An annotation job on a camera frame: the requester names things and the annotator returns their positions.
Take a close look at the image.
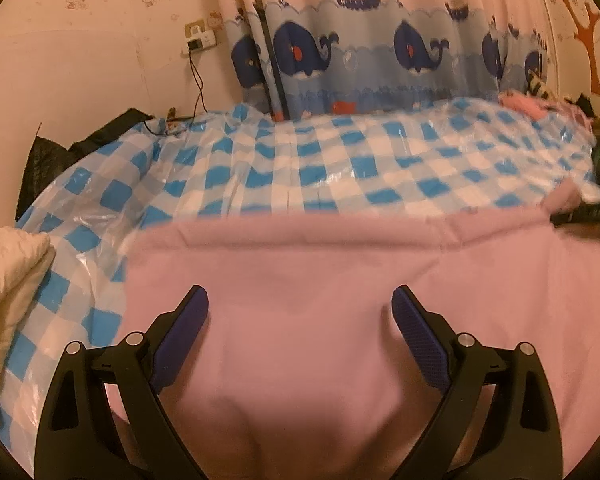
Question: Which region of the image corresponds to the dark clothes pile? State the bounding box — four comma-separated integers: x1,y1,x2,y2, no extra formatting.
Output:
564,92,600,133

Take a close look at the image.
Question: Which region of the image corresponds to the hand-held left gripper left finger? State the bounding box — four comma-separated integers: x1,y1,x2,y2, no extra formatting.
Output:
34,285,211,480

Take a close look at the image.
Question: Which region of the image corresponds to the pink cloth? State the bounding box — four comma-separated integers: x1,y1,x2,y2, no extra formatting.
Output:
500,91,546,117

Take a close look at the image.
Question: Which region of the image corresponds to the striped cloth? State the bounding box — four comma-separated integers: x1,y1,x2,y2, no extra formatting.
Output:
524,70,551,99

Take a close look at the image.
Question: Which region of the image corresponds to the white wall socket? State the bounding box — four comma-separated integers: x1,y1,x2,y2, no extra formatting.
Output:
181,19,217,57

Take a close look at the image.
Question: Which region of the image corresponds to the black mesh bag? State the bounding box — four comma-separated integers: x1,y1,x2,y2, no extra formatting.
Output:
15,122,77,222

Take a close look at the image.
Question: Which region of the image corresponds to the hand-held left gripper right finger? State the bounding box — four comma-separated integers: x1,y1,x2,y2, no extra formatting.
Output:
391,285,564,480

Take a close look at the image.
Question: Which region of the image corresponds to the blue checkered plastic sheet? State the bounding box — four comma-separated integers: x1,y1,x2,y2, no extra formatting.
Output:
0,97,600,461

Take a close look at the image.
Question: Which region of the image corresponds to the whale print curtain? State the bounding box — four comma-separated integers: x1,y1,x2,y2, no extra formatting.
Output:
227,0,560,123

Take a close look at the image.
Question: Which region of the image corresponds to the dark charger cable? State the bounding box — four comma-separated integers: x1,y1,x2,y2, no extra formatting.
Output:
147,52,207,136

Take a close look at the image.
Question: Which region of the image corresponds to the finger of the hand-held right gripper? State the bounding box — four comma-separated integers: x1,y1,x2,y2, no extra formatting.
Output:
550,204,600,230

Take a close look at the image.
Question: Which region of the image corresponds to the white quilted coat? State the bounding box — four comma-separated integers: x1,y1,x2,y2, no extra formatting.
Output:
0,220,56,428

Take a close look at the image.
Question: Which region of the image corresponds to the pink zip jacket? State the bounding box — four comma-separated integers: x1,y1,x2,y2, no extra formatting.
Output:
102,180,600,480

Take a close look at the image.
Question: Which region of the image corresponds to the orange tree wall sticker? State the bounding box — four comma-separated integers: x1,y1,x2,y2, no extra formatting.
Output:
554,0,600,97

